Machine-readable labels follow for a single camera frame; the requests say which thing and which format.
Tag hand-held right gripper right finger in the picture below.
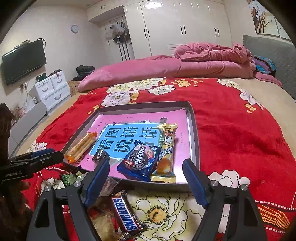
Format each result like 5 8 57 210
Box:
182 159 267 241

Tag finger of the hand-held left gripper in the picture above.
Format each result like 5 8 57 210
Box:
30 151 64 173
7 148 56 163

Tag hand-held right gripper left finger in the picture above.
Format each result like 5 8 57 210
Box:
26 159 111 241

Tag black green pea snack packet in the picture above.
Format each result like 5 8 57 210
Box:
60 173 87 188

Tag brown candy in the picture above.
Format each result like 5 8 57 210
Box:
92 149 110 163

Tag orange wafer packet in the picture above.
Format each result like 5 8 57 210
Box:
64 131 97 164

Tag brown chocolate bar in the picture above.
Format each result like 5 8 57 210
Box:
111 193 147 233

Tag clear large pastry packet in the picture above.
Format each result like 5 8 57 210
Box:
88 197 123 241

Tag yellow cake packet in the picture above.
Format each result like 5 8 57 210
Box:
150 123 178 183

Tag blue cookie packet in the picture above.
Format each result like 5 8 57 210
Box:
117 140 161 182

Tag dark shallow cardboard box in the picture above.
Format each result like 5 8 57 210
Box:
61 101 200 193

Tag person's left hand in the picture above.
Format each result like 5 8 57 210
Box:
14 181 31 197

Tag red floral blanket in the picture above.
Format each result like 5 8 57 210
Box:
22 77 296 241

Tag white drawer cabinet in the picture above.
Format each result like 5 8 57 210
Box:
29 71 71 116

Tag pink book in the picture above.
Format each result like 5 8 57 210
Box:
77 109 192 183

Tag brown plush blanket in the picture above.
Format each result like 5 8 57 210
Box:
68 80 80 96

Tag black television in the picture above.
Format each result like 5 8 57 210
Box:
2 39 47 86

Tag black clothes pile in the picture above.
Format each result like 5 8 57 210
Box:
76 65 96 81

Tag pink cloth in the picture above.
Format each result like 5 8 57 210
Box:
254 72 282 87

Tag pink crumpled quilt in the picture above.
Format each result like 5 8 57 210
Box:
174 42 256 79

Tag colourful striped cloth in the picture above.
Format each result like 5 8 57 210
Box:
253 56 277 78

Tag hanging bags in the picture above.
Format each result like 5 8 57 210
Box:
105 20 136 62

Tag grey padded headboard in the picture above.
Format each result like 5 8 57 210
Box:
242 35 296 93

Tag white wardrobe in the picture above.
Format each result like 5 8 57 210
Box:
124 0 233 62

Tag floral wall picture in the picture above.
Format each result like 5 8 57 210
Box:
247 0 292 40

